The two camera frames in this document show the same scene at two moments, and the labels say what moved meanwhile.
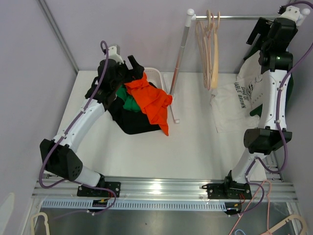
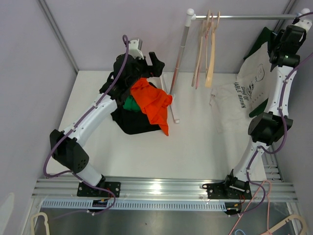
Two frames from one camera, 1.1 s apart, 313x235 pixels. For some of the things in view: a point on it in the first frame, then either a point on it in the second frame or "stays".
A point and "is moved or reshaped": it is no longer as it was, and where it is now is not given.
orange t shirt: (153, 102) stays
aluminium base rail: (162, 190) stays
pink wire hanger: (209, 54) → (202, 51)
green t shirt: (130, 104) stays
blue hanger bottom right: (239, 229) stays
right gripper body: (263, 40) → (277, 43)
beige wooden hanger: (201, 32) is moved or reshaped
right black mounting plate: (229, 191) stays
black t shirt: (130, 122) stays
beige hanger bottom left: (46, 223) stays
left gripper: (135, 74) → (155, 70)
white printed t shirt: (232, 105) stays
